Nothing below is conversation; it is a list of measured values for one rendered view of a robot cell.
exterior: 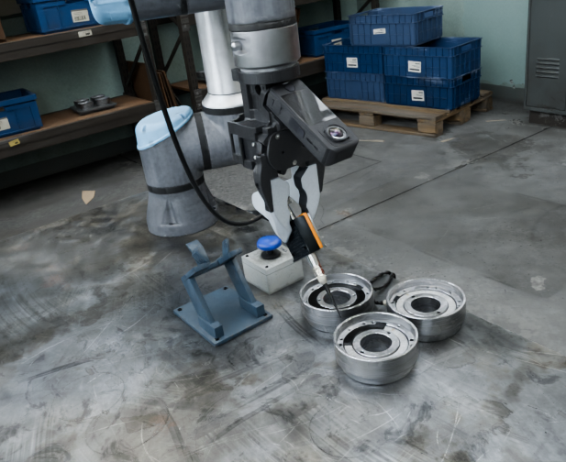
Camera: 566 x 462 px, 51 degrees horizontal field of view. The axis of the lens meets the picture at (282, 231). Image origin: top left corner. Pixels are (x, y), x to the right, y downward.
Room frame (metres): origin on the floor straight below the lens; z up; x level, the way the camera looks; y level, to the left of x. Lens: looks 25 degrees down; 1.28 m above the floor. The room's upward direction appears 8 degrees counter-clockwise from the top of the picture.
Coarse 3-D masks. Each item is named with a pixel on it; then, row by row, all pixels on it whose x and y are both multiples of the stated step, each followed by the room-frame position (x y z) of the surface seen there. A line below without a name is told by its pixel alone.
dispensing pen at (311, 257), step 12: (288, 204) 0.69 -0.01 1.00; (300, 216) 0.67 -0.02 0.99; (300, 228) 0.66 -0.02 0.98; (300, 240) 0.66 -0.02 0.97; (312, 240) 0.65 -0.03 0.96; (300, 252) 0.66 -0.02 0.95; (312, 252) 0.64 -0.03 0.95; (312, 264) 0.65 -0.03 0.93; (324, 276) 0.65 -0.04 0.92; (324, 288) 0.64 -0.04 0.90
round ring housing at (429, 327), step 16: (400, 288) 0.73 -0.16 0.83; (416, 288) 0.73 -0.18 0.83; (432, 288) 0.73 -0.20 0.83; (448, 288) 0.72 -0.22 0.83; (416, 304) 0.71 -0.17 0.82; (432, 304) 0.70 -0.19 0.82; (464, 304) 0.66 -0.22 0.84; (416, 320) 0.64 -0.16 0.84; (432, 320) 0.64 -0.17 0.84; (448, 320) 0.64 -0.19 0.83; (432, 336) 0.64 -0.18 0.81; (448, 336) 0.64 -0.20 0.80
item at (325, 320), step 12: (336, 276) 0.78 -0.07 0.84; (348, 276) 0.78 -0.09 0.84; (360, 276) 0.77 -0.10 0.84; (312, 288) 0.77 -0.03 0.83; (336, 288) 0.76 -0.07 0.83; (372, 288) 0.73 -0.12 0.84; (300, 300) 0.73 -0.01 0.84; (324, 300) 0.74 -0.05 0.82; (336, 300) 0.75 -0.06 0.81; (348, 300) 0.75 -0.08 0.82; (372, 300) 0.71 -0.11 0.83; (312, 312) 0.70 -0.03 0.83; (324, 312) 0.69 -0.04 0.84; (336, 312) 0.68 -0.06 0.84; (348, 312) 0.68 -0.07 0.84; (360, 312) 0.69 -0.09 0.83; (312, 324) 0.71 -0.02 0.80; (324, 324) 0.69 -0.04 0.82; (336, 324) 0.68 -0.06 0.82
